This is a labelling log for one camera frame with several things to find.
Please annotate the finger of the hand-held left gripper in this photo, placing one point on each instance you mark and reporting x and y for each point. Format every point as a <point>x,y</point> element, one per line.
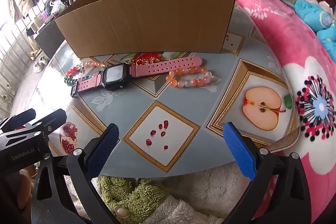
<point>55,119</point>
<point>21,117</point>

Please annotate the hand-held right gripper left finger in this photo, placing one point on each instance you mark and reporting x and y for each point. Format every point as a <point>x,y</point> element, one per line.
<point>101,151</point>

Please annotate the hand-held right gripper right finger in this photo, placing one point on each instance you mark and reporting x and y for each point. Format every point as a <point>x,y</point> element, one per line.
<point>240,151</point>

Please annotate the brown cardboard box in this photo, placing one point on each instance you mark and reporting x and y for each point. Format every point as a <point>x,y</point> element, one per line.
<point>144,22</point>

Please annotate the green fluffy garment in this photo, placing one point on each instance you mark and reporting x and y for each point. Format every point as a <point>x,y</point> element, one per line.
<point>136,195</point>

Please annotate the pair of shoes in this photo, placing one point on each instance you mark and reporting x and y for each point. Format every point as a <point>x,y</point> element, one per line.
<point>39,62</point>

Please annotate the pearl button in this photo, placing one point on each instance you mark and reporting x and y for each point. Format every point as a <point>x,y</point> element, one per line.
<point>121,212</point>

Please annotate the fruit print tablecloth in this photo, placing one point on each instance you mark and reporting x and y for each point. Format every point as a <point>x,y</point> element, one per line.
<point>183,106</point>

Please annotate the grey cabinet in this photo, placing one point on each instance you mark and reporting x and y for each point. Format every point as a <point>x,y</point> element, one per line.
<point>48,39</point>

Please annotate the pile of clothes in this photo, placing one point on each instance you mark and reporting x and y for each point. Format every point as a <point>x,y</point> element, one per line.
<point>56,1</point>

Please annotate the pink floral blanket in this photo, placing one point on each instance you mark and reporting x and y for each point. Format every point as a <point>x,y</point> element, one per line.
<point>288,37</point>

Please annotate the blue quilt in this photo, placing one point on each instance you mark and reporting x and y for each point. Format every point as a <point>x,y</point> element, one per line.
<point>309,14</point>

